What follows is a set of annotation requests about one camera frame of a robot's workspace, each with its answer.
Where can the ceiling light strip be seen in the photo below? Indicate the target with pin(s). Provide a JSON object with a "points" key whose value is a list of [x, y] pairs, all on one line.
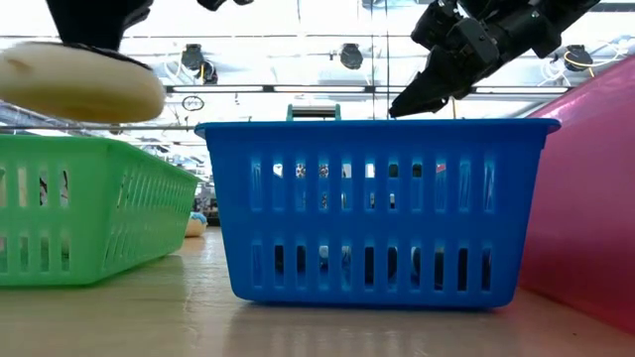
{"points": [[317, 89]]}

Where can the green plastic basket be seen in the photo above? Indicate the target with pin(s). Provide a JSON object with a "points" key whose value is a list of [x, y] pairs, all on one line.
{"points": [[89, 213]]}

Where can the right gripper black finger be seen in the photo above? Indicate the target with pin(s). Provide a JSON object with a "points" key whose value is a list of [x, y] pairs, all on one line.
{"points": [[436, 84]]}

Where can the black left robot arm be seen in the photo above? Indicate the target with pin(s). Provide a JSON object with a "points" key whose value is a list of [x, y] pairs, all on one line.
{"points": [[223, 4]]}

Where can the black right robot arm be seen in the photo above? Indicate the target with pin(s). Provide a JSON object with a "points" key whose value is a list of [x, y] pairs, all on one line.
{"points": [[570, 10]]}

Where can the pink translucent bin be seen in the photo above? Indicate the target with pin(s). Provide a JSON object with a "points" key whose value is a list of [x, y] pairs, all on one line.
{"points": [[585, 198]]}

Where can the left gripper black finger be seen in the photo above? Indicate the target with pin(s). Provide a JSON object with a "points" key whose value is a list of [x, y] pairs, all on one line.
{"points": [[94, 20]]}

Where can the blue plastic basket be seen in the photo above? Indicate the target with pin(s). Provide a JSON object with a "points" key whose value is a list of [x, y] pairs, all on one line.
{"points": [[377, 223]]}

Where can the beige round disc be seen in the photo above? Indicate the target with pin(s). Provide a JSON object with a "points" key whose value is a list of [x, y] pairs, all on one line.
{"points": [[74, 84]]}

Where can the small blue and beige object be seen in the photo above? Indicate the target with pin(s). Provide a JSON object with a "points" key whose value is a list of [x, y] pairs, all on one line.
{"points": [[196, 225]]}

